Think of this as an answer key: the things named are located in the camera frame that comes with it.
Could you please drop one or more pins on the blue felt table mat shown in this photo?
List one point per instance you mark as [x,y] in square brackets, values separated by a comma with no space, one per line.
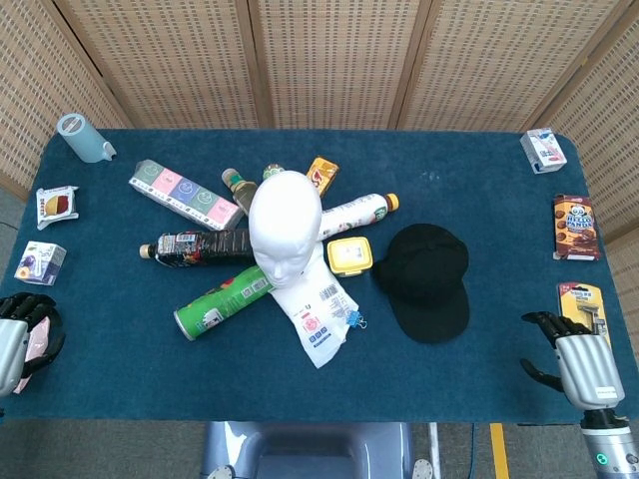
[150,379]

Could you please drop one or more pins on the purple white small box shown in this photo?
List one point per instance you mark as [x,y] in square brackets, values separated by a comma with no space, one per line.
[40,262]

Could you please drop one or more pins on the white printed plastic bag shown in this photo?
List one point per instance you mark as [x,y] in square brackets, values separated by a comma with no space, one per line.
[314,324]

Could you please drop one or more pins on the white snack packet red print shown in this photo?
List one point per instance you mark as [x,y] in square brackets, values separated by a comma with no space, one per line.
[56,207]

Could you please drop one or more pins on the woven bamboo folding screen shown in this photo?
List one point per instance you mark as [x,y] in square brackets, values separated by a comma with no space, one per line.
[324,60]

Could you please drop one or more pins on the white mannequin head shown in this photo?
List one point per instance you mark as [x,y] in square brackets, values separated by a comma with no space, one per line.
[284,219]

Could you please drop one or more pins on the pink plastic packet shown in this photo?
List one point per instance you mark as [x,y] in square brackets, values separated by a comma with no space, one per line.
[38,344]

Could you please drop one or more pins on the light blue plastic pitcher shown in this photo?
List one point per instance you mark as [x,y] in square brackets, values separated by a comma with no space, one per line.
[85,142]

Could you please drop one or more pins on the black baseball cap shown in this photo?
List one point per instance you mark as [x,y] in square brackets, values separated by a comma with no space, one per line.
[424,279]

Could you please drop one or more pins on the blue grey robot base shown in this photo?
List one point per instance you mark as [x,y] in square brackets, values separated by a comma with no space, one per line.
[309,449]

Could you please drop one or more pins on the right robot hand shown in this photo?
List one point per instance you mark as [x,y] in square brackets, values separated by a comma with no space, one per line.
[589,366]

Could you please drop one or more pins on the white drink bottle yellow cap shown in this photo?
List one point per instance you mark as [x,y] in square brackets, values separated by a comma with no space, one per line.
[354,212]

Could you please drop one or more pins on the dark tea bottle black label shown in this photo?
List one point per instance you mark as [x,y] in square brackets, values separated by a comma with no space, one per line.
[204,247]

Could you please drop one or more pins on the multicolour tissue pack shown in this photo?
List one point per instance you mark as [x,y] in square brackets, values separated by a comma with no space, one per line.
[182,192]

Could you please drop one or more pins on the brown Hello Panda box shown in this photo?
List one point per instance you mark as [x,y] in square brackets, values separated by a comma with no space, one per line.
[575,227]

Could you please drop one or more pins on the green chips can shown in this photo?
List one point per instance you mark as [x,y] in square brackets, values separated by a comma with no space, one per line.
[219,304]

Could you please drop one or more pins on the small brown bottle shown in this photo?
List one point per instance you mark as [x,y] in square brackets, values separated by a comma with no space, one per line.
[240,192]

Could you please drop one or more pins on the white blue red box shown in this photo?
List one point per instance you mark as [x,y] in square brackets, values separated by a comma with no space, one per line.
[543,149]

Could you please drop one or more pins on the yellow lid green tub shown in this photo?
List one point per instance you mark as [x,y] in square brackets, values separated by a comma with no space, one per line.
[349,254]

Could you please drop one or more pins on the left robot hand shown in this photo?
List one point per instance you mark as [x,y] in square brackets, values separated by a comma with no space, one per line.
[12,349]

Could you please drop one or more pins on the white table leg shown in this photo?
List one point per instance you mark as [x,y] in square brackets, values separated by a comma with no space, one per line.
[435,451]

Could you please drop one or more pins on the yellow razor blister pack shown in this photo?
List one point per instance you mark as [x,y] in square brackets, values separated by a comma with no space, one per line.
[579,299]

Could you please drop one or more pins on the blue binder clip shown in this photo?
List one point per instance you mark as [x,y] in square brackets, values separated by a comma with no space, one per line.
[355,318]

